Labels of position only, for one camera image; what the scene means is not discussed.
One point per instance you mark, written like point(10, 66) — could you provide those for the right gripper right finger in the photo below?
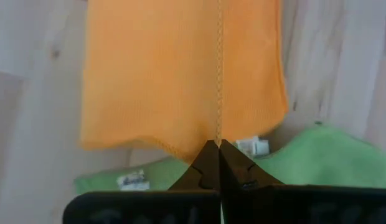
point(274, 205)

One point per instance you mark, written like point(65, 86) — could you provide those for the green microfiber towel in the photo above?
point(320, 155)

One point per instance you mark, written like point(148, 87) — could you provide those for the orange microfiber towel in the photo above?
point(165, 77)

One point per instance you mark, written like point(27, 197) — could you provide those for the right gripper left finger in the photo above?
point(149, 208)

